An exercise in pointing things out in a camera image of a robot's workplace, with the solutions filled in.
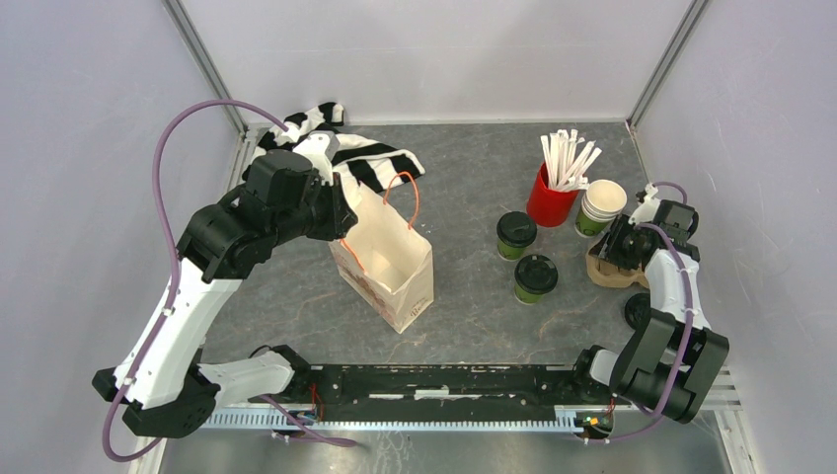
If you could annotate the black white striped cloth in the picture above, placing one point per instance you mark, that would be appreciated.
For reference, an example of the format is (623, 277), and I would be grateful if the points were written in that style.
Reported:
(373, 163)

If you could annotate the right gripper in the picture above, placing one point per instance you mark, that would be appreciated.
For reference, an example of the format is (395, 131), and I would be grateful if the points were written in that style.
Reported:
(609, 251)

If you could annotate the stack of paper cups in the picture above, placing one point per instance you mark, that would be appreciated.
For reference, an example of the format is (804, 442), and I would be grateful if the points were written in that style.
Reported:
(603, 201)

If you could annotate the red straw holder cup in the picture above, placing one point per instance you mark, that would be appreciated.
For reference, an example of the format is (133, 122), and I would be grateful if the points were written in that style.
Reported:
(547, 207)

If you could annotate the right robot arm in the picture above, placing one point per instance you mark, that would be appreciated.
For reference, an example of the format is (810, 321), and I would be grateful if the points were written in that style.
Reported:
(673, 357)

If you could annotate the black cup lid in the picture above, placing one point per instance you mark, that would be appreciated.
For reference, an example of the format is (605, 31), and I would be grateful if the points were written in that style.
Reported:
(536, 274)
(636, 309)
(516, 229)

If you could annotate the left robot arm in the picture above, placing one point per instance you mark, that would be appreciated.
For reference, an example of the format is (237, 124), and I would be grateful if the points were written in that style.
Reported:
(165, 391)

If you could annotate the brown cardboard cup carrier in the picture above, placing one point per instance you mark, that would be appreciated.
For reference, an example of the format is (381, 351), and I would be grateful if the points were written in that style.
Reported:
(607, 275)

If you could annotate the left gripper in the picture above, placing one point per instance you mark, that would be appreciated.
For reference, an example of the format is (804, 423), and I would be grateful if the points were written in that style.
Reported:
(342, 218)

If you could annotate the white wrapped straws bundle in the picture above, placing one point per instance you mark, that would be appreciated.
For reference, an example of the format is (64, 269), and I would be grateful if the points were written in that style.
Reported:
(567, 157)

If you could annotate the paper takeout bag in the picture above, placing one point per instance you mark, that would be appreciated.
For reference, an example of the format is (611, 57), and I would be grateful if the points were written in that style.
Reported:
(383, 257)

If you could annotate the green paper coffee cup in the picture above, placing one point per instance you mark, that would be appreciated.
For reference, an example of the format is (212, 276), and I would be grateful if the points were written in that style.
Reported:
(512, 250)

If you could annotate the metal cable duct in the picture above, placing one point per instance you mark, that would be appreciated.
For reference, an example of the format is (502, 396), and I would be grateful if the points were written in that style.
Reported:
(264, 419)

